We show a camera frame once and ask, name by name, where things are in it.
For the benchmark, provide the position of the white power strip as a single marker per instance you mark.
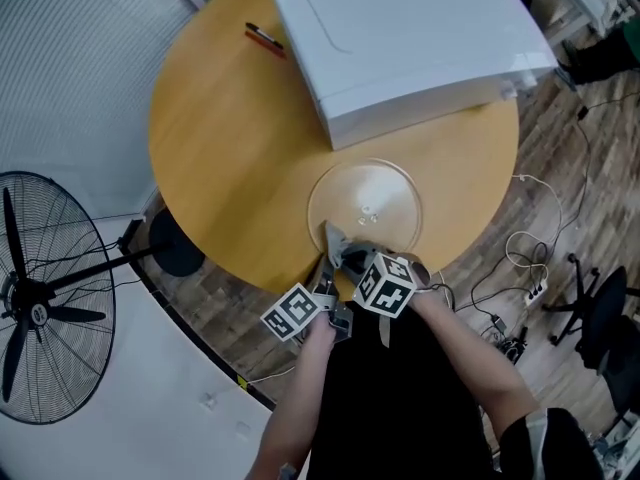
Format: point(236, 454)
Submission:
point(537, 293)

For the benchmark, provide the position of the person's left forearm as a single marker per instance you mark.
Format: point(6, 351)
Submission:
point(295, 393)

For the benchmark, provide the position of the red pen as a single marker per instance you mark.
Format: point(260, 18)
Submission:
point(267, 45)

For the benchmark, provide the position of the person's right forearm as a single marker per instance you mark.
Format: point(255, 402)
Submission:
point(465, 358)

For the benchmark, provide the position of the person's black clothing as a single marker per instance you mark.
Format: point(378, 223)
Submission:
point(400, 418)

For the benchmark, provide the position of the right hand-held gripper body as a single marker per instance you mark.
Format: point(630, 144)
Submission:
point(385, 288)

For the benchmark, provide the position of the glass microwave turntable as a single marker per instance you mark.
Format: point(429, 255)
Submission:
point(370, 188)

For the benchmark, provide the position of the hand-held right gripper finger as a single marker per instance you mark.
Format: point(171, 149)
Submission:
point(350, 267)
point(372, 247)

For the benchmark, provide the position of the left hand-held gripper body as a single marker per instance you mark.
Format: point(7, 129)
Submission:
point(290, 313)

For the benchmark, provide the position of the round wooden table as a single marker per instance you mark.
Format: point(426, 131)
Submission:
point(75, 68)

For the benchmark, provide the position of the black standing fan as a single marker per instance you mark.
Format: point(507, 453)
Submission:
point(40, 313)

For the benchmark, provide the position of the white microwave oven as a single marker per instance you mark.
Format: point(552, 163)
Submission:
point(400, 43)

